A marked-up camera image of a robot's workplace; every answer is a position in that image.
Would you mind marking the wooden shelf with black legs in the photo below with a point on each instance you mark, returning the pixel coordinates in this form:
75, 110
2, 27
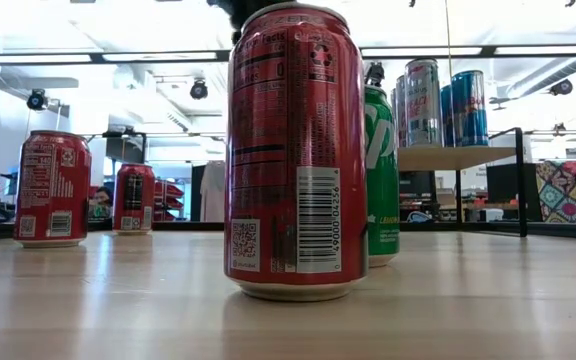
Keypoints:
448, 159

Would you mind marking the red storage bins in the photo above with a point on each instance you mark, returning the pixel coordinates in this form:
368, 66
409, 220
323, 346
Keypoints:
168, 200

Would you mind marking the black ceiling camera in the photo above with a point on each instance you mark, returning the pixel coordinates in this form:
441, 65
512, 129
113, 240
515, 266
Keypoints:
375, 72
560, 87
198, 89
37, 100

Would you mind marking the blue silver Red Bull can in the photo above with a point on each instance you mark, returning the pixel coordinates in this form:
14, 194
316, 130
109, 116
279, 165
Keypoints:
470, 120
446, 120

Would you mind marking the red Coca-Cola original can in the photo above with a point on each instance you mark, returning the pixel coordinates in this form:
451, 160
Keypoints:
53, 190

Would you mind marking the red zero sugar soda can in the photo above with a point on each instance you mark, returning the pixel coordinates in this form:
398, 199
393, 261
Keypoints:
295, 160

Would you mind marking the silver Celsius peach can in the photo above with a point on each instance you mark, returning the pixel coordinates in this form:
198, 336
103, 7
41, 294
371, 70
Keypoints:
401, 120
423, 110
394, 115

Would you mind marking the blue white bag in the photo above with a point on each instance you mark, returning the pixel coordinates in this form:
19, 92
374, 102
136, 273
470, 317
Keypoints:
419, 218

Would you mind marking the red Coca-Cola can black label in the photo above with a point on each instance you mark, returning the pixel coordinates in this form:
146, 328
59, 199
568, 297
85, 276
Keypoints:
134, 200

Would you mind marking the white hanging garment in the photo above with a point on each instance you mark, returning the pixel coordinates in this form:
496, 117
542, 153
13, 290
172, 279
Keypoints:
213, 192

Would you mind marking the black mounted box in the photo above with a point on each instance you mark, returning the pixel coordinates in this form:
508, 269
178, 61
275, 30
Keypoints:
125, 150

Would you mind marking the person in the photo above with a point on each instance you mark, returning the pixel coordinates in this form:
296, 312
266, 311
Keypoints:
100, 202

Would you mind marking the colourful patchwork quilt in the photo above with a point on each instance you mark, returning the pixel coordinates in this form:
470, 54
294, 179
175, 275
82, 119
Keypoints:
570, 192

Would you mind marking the green Sprite can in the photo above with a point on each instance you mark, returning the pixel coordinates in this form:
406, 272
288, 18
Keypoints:
383, 175

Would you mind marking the black monitor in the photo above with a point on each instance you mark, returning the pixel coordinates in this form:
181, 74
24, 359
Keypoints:
415, 184
503, 185

